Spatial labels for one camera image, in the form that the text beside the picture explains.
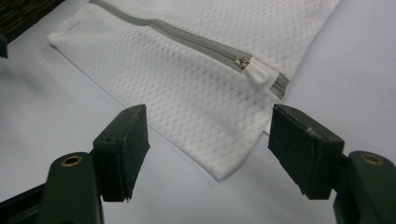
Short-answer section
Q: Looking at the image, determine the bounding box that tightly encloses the brown wicker basket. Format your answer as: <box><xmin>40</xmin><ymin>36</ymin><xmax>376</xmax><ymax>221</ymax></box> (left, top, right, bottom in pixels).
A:
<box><xmin>0</xmin><ymin>0</ymin><xmax>66</xmax><ymax>45</ymax></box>

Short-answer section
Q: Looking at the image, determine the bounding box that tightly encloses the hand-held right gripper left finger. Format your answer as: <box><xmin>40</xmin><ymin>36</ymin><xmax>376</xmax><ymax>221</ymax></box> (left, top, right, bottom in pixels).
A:
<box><xmin>92</xmin><ymin>104</ymin><xmax>151</xmax><ymax>203</ymax></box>

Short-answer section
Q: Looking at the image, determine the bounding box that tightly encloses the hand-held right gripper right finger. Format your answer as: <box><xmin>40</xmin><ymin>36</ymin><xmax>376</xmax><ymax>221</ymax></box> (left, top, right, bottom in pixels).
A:
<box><xmin>268</xmin><ymin>104</ymin><xmax>345</xmax><ymax>201</ymax></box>

